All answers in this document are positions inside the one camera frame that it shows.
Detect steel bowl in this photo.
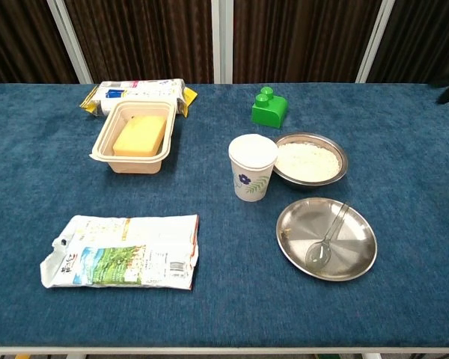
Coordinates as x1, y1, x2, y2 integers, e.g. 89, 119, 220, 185
272, 132, 349, 188

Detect steel plate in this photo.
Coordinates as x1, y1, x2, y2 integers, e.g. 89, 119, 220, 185
275, 197, 379, 283

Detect floral white paper cup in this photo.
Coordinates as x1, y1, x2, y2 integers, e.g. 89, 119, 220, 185
227, 133, 279, 203

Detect white plastic packet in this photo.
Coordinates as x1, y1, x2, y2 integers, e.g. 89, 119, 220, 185
39, 213, 201, 291

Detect dark brown curtain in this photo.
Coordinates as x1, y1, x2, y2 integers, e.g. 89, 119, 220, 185
64, 0, 215, 85
366, 0, 449, 85
233, 0, 382, 85
0, 0, 79, 89

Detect green toy block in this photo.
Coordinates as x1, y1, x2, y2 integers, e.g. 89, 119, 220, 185
250, 85, 290, 129

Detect yellow snack packet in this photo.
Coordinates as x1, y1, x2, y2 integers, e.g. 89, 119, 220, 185
79, 85, 199, 119

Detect white wipes package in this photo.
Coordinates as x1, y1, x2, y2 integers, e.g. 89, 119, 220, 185
97, 78, 189, 115

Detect blue tablecloth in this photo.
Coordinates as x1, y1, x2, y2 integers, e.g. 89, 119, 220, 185
0, 82, 449, 349

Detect yellow sponge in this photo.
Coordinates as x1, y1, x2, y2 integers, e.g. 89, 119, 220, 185
112, 114, 168, 158

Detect beige food tray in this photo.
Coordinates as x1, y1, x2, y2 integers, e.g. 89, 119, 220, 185
89, 99, 178, 175

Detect white partition post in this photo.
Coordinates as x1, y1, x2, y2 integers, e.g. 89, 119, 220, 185
355, 0, 396, 85
210, 0, 235, 85
46, 0, 95, 85

